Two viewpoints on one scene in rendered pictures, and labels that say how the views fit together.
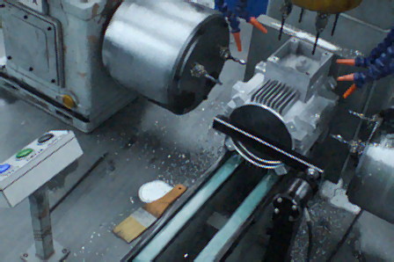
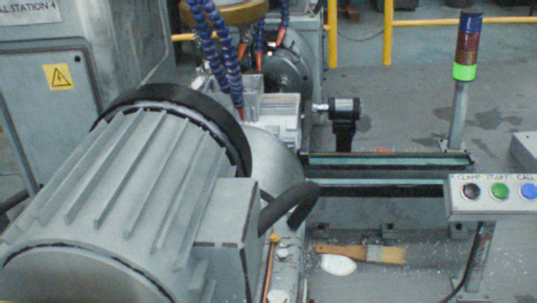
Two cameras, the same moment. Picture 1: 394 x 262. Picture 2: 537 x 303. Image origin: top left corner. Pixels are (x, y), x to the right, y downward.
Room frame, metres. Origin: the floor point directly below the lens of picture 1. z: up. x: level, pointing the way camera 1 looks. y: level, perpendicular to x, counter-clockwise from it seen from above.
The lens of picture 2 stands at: (1.21, 0.85, 1.55)
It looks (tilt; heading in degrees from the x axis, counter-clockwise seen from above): 32 degrees down; 255
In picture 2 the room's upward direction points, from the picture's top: 4 degrees counter-clockwise
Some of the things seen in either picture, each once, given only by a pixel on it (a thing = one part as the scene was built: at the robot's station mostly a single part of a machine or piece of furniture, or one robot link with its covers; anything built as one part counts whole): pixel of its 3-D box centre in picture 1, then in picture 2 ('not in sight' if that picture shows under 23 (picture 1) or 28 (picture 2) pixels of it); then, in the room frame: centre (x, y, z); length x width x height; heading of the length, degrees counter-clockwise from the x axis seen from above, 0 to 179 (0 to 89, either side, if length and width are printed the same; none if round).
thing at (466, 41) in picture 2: not in sight; (468, 38); (0.39, -0.14, 1.14); 0.06 x 0.06 x 0.04
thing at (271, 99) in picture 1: (280, 112); (255, 135); (1.00, -0.08, 1.02); 0.20 x 0.19 x 0.19; 157
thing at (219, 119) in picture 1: (266, 147); (307, 129); (0.88, -0.06, 1.01); 0.26 x 0.04 x 0.03; 67
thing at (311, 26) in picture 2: not in sight; (280, 55); (0.77, -0.62, 0.99); 0.35 x 0.31 x 0.37; 67
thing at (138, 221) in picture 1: (153, 210); (361, 252); (0.84, 0.16, 0.80); 0.21 x 0.05 x 0.01; 151
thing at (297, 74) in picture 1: (297, 69); (234, 99); (1.04, -0.09, 1.11); 0.12 x 0.11 x 0.07; 157
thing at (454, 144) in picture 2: not in sight; (462, 83); (0.39, -0.14, 1.01); 0.08 x 0.08 x 0.42; 67
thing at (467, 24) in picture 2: not in sight; (470, 22); (0.39, -0.14, 1.19); 0.06 x 0.06 x 0.04
